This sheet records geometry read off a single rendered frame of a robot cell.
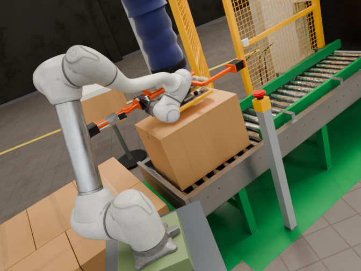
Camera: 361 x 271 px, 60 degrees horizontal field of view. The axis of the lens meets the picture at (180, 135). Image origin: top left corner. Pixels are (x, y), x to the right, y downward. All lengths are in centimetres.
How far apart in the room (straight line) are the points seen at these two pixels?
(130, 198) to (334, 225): 153
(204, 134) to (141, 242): 94
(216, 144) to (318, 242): 90
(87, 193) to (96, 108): 198
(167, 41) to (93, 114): 159
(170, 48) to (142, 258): 115
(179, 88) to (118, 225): 73
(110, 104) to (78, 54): 206
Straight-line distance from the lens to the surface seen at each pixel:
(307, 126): 241
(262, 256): 225
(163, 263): 129
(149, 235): 124
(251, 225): 232
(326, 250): 224
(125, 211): 119
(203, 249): 137
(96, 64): 119
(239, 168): 203
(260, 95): 174
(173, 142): 186
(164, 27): 187
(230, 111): 205
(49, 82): 129
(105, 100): 319
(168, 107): 157
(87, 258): 197
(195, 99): 196
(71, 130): 129
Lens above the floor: 174
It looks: 27 degrees down
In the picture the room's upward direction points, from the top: 21 degrees counter-clockwise
